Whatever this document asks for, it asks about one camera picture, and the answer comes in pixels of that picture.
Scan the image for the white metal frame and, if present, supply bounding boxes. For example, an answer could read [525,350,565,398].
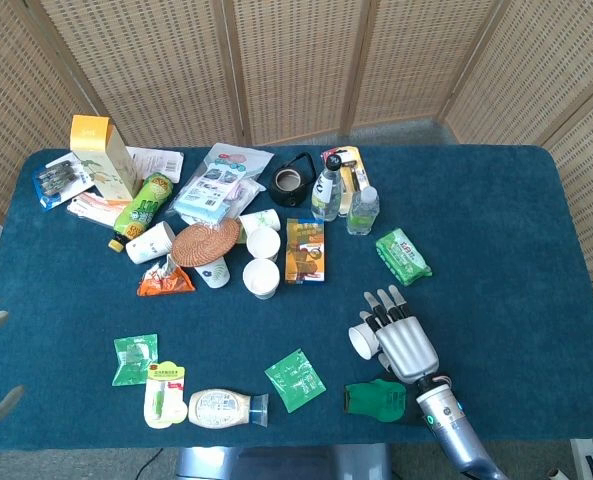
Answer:
[548,437,593,480]

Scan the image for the woven wicker folding screen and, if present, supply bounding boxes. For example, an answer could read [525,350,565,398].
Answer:
[0,0,593,354]

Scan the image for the black floor cable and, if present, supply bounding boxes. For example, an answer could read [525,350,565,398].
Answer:
[134,447,165,480]

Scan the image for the white dressing bottle blue cap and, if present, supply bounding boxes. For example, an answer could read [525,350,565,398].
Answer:
[187,388,270,430]

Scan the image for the small water bottle green label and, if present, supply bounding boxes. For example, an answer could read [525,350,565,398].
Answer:
[346,185,381,236]

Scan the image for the blue battery blister pack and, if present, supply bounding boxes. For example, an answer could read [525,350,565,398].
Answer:
[31,152,96,212]

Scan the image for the orange snack bag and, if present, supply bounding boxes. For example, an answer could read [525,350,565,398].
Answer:
[136,253,197,298]

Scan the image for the black teapot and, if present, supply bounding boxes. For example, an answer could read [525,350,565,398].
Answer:
[268,151,318,207]

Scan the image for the lip balm blister pack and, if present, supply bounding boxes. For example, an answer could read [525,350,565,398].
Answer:
[143,360,189,430]

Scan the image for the white paper cup blue print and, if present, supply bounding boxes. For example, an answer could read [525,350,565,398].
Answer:
[348,322,385,360]

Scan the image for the brown woven rattan coaster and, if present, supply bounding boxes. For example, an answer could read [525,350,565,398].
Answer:
[171,217,241,269]

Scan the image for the brown snack box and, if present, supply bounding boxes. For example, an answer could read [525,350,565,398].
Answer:
[284,217,327,285]

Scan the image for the green wet wipes pack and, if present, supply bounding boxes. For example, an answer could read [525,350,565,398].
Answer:
[375,228,433,287]

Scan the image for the green foil sachet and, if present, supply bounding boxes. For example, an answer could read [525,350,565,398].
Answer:
[111,333,160,388]

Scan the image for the green tea sachet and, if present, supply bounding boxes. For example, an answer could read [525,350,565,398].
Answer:
[264,348,327,414]

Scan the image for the razor blister pack yellow card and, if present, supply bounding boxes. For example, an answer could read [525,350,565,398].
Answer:
[320,146,368,217]

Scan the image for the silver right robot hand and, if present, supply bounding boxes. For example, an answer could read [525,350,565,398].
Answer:
[359,285,440,385]

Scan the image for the white printed paper pack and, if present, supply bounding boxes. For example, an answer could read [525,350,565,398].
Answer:
[125,146,185,184]

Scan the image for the blue fleece tablecloth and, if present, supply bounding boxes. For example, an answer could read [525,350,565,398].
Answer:
[0,144,593,454]

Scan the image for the white paper cup middle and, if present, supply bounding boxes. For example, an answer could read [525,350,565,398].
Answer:
[245,226,282,262]

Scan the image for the green tea bottle yellow cap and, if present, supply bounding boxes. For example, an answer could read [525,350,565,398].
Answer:
[107,172,173,252]

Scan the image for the green black work glove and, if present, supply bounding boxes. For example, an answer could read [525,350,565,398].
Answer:
[343,378,427,426]

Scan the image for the white paper cup with text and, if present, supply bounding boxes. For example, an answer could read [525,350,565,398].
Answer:
[125,220,177,265]

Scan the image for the yellow pomelo print carton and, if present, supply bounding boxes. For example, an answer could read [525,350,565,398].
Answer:
[69,114,143,202]

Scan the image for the paper cup blue flower print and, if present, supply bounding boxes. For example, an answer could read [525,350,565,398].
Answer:
[194,255,231,290]

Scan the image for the white paper cup front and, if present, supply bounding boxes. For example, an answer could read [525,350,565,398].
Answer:
[242,258,281,300]

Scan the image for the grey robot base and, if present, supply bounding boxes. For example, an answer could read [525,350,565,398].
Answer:
[174,443,393,480]

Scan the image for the orange white toothbrush pack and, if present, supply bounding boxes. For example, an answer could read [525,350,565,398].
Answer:
[66,191,132,229]

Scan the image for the tall clear lime soda bottle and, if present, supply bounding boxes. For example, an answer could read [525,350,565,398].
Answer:
[310,153,346,223]

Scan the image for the light blue cloth package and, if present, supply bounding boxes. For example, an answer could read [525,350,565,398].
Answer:
[172,168,247,226]

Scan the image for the clear plastic bag package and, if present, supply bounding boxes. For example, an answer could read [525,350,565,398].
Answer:
[195,143,275,196]

